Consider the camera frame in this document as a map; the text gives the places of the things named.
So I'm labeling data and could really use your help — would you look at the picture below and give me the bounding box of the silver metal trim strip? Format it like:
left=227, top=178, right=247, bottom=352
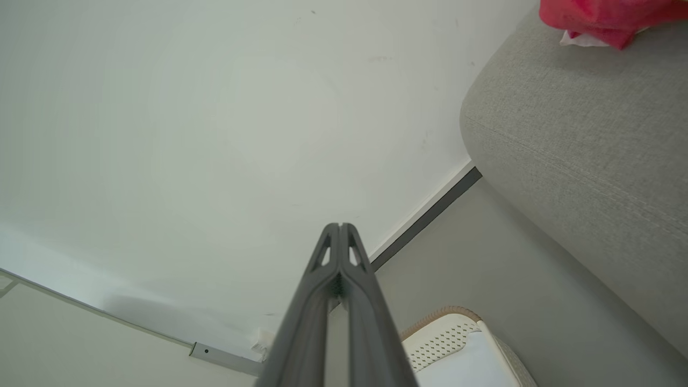
left=188, top=341, right=265, bottom=377

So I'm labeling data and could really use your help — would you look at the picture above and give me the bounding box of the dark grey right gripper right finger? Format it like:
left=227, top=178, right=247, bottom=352
left=341, top=223, right=421, bottom=387

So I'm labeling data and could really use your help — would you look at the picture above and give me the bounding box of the white cloth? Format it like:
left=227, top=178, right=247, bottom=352
left=559, top=28, right=651, bottom=49

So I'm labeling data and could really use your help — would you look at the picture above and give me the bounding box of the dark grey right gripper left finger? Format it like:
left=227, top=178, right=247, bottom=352
left=255, top=223, right=341, bottom=387

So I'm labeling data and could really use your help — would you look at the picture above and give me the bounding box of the grey white skirting board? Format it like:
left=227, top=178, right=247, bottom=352
left=329, top=160, right=483, bottom=312

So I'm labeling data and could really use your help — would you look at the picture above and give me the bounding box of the white paper scrap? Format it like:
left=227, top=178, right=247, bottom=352
left=250, top=329, right=277, bottom=362

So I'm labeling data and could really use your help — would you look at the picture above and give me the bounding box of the grey fabric sofa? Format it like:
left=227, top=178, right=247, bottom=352
left=460, top=6, right=688, bottom=360

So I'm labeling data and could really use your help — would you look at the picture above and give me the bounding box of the red garment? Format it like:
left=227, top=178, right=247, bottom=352
left=539, top=0, right=688, bottom=51

